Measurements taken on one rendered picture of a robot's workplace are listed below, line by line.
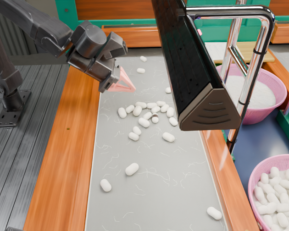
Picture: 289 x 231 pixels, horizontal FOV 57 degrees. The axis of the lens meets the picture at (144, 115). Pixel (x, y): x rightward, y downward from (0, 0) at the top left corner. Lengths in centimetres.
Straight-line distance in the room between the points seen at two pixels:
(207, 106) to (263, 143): 59
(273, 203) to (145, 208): 29
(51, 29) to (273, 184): 66
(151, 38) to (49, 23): 45
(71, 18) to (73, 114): 44
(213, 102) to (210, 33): 86
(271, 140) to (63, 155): 63
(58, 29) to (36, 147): 37
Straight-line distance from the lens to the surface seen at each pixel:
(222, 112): 35
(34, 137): 93
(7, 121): 100
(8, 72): 95
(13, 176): 84
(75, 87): 93
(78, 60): 72
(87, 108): 83
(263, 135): 93
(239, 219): 62
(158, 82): 97
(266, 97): 100
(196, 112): 34
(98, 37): 67
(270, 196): 70
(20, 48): 288
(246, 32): 123
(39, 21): 74
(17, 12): 76
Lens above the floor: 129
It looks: 42 degrees down
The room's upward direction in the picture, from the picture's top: straight up
